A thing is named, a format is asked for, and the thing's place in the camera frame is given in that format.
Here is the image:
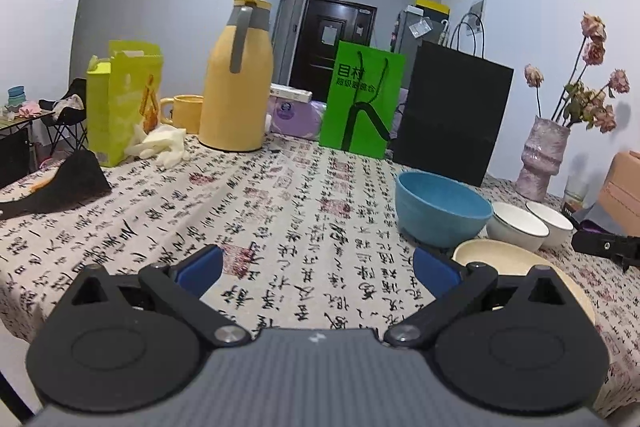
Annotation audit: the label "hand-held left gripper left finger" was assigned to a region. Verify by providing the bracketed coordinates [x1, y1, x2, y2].
[72, 244, 251, 348]

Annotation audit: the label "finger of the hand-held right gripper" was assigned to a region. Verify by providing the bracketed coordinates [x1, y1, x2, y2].
[571, 231, 640, 269]

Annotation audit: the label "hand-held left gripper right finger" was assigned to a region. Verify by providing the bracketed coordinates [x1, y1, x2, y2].
[382, 248, 571, 349]

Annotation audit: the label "white bowl with black rim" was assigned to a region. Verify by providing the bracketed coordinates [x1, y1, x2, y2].
[525, 200, 575, 249]
[486, 201, 551, 253]

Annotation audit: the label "blue bowl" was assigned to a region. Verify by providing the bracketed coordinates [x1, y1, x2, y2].
[395, 171, 494, 249]

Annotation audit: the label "large cream plate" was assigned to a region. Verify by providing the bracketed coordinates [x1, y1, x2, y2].
[452, 239, 597, 328]

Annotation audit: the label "grey and purple pouch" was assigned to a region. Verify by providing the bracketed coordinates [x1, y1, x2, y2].
[572, 204, 640, 239]

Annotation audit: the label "clear drinking glass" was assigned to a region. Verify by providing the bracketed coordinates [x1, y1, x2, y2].
[563, 175, 591, 208]

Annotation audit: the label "brown cardboard box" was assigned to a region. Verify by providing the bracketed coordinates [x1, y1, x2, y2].
[597, 150, 640, 238]

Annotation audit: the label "white rubber glove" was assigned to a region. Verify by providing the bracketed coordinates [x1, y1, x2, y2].
[124, 123, 173, 160]
[150, 129, 190, 168]

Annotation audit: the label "dried pink flowers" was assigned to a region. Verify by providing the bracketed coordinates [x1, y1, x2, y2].
[524, 12, 631, 134]

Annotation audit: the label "black scoop tool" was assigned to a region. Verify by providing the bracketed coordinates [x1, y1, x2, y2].
[0, 150, 113, 222]

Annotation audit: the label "yellow mug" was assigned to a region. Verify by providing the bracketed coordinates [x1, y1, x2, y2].
[159, 94, 205, 135]

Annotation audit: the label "black paper bag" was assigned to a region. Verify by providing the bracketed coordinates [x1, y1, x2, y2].
[392, 13, 515, 188]

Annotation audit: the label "yellow thermos jug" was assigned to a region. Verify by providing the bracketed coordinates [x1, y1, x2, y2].
[198, 0, 274, 152]

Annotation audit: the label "pale purple bedding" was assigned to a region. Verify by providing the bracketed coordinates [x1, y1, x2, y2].
[395, 88, 410, 138]

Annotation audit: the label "yellow-green snack box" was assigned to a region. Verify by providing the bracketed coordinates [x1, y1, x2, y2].
[86, 39, 164, 168]

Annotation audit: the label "purple tissue pack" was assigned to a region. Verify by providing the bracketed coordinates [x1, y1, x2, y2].
[265, 96, 328, 140]

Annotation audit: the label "flat white box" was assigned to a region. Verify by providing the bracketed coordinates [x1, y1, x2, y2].
[270, 83, 313, 104]

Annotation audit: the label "black folding chair with clothes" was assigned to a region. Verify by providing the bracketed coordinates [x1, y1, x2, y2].
[40, 78, 90, 158]

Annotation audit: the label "green paper bag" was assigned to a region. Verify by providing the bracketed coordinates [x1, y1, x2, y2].
[318, 40, 406, 162]

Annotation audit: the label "dark brown door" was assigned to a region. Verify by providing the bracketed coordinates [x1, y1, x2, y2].
[290, 0, 378, 90]

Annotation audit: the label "grey fridge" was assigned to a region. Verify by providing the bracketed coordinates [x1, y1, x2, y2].
[387, 5, 451, 52]

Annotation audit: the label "yellow and black box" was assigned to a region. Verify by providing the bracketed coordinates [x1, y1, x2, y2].
[415, 0, 452, 15]

